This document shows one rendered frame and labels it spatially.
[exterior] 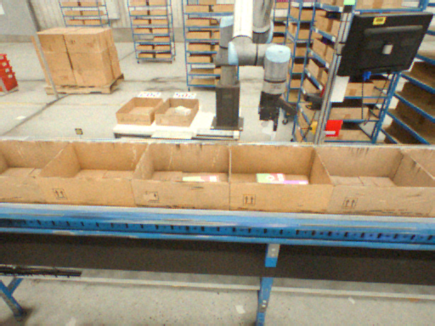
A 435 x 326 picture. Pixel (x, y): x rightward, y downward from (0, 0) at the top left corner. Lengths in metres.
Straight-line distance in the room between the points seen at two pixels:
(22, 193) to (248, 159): 1.00
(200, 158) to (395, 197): 0.83
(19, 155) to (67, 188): 0.51
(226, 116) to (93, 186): 1.22
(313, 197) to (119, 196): 0.78
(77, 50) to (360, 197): 5.20
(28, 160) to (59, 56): 4.33
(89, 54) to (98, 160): 4.25
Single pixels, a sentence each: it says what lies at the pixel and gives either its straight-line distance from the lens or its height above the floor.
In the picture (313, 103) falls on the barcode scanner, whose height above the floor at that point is 1.03.
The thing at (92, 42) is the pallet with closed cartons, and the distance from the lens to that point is 5.51.
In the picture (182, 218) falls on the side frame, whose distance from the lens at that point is 1.07.
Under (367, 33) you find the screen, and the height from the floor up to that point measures 1.47.
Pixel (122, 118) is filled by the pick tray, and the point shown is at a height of 0.81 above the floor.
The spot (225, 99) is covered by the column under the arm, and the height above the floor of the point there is 0.98.
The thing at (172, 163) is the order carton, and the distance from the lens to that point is 1.34.
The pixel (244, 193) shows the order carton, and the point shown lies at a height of 1.00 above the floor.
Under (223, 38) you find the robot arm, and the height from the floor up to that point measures 1.39.
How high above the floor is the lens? 1.67
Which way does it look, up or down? 34 degrees down
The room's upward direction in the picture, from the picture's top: 1 degrees counter-clockwise
